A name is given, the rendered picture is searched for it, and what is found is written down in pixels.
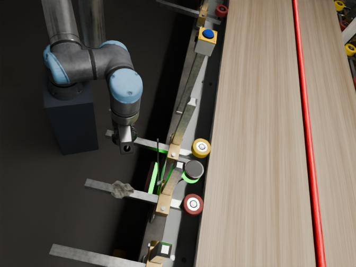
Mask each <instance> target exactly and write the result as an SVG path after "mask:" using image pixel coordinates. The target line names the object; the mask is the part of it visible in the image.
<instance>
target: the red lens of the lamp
mask: <svg viewBox="0 0 356 267"><path fill-rule="evenodd" d="M191 161H196V160H191ZM189 162H190V161H188V162H187V163H186V165H187V164H188V163H189ZM197 162H198V161H197ZM199 163H200V162H199ZM200 164H201V163H200ZM186 165H185V168H184V175H185V176H186V177H187V178H188V179H189V180H193V181H194V180H198V179H199V178H200V177H201V175H202V174H203V171H202V174H201V175H200V176H198V177H193V176H190V175H189V174H188V173H187V171H186ZM201 165H202V164H201ZM202 168H203V166H202ZM203 170H204V169H203Z"/></svg>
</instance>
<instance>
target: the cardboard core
mask: <svg viewBox="0 0 356 267"><path fill-rule="evenodd" d="M126 254H127V252H126V251H123V250H118V249H114V252H113V255H112V256H113V257H118V258H121V259H125V258H126Z"/></svg>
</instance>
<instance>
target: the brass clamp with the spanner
mask: <svg viewBox="0 0 356 267"><path fill-rule="evenodd" d="M165 181H166V179H164V180H162V184H161V187H160V190H159V194H158V195H159V197H158V202H157V205H156V208H155V213H154V214H155V215H158V216H162V217H167V216H168V214H169V210H170V205H171V199H172V194H173V192H172V193H171V195H167V194H162V190H163V185H164V183H165ZM162 206H165V208H166V210H165V211H164V212H162V211H161V210H160V208H161V207H162Z"/></svg>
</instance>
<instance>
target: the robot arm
mask: <svg viewBox="0 0 356 267"><path fill-rule="evenodd" d="M41 2H42V7H43V12H44V18H45V22H46V27H47V32H48V37H49V42H50V44H49V45H48V46H46V48H45V49H44V51H43V62H44V64H45V67H46V70H47V73H48V76H49V83H48V89H49V92H50V94H51V95H52V96H53V97H54V98H56V99H58V100H62V101H71V100H74V99H76V98H78V97H80V96H81V95H82V94H83V92H84V89H85V85H84V81H93V80H100V79H106V82H107V85H108V89H109V92H110V107H111V108H110V109H109V112H111V117H112V124H113V128H114V134H112V136H111V137H112V142H113V143H114V144H116V145H117V146H119V147H120V154H121V155H125V154H133V153H134V141H135V140H136V139H137V131H136V129H135V128H134V126H135V124H134V122H135V121H136V120H137V119H138V117H139V109H140V100H141V95H142V92H143V83H142V80H141V78H140V76H139V75H138V74H137V73H136V72H135V70H134V67H133V64H132V62H131V59H130V54H129V52H128V51H127V48H126V46H125V45H124V44H122V43H121V42H119V41H114V40H111V41H107V40H106V34H105V19H104V4H103V0H77V5H78V12H79V19H80V24H81V31H82V38H83V40H82V41H81V42H80V39H79V35H78V30H77V25H76V21H75V16H74V11H73V6H72V2H71V0H41Z"/></svg>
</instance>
